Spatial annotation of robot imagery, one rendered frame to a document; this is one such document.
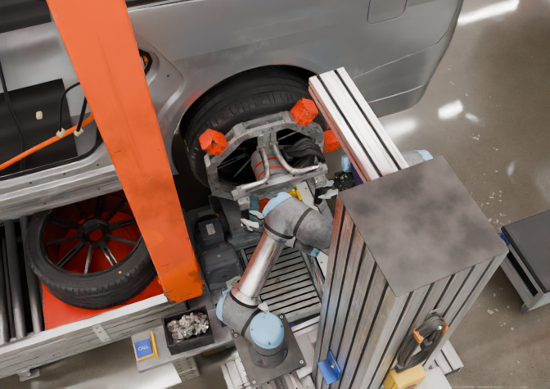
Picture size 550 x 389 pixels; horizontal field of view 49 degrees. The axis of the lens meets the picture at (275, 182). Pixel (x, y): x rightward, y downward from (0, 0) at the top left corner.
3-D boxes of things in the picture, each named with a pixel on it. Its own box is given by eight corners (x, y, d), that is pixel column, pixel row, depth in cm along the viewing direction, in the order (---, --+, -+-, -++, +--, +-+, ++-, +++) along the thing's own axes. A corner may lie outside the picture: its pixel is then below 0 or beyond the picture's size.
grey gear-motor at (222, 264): (223, 225, 342) (217, 192, 312) (244, 290, 319) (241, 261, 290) (191, 234, 338) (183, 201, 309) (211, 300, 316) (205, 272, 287)
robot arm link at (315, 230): (339, 223, 196) (355, 246, 242) (312, 205, 200) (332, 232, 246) (320, 252, 195) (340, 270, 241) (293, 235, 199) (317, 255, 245)
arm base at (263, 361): (294, 359, 225) (295, 350, 216) (257, 374, 222) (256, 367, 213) (278, 323, 232) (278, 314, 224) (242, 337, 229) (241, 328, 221)
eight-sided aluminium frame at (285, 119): (316, 172, 301) (322, 100, 255) (320, 183, 297) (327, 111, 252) (211, 202, 292) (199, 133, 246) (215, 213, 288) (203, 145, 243)
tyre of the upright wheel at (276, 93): (230, 44, 247) (153, 146, 283) (247, 84, 235) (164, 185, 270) (337, 83, 291) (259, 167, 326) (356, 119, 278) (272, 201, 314)
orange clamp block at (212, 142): (223, 133, 253) (207, 127, 247) (228, 147, 249) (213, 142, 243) (214, 142, 257) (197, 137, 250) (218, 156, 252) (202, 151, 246)
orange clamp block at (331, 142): (317, 142, 282) (335, 137, 283) (322, 154, 278) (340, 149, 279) (317, 133, 276) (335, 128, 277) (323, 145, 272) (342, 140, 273)
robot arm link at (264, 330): (271, 363, 214) (270, 350, 203) (241, 341, 219) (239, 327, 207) (290, 336, 219) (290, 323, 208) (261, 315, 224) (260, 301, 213)
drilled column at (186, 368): (195, 356, 308) (184, 328, 273) (200, 375, 303) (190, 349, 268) (176, 363, 306) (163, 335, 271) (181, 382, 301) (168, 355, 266)
